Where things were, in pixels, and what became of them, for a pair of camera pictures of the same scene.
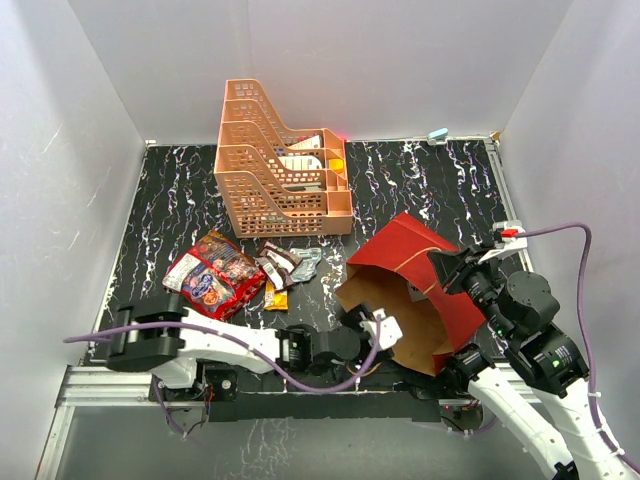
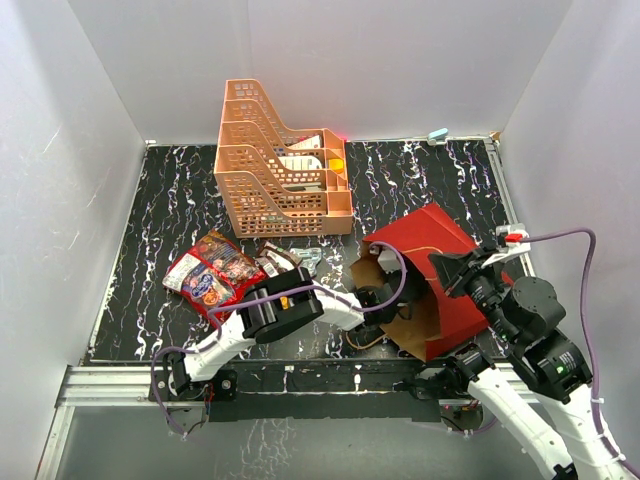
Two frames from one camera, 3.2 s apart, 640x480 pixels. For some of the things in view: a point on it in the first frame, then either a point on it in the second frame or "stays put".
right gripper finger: (447, 265) stays put
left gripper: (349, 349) → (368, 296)
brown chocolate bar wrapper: (278, 276) stays put
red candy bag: (214, 277) stays put
